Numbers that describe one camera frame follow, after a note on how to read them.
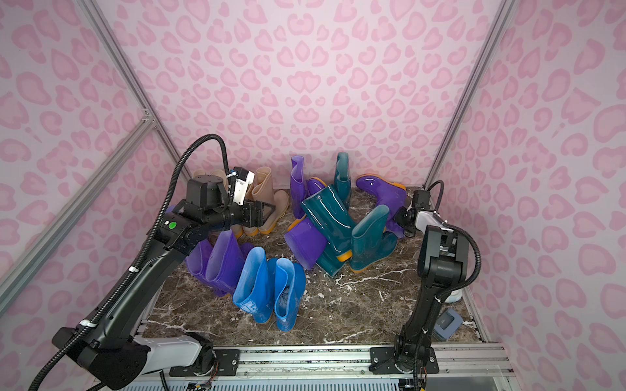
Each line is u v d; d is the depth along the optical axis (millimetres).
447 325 768
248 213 588
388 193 1123
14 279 503
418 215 741
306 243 878
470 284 489
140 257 429
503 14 696
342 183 862
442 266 543
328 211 951
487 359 754
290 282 652
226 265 664
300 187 879
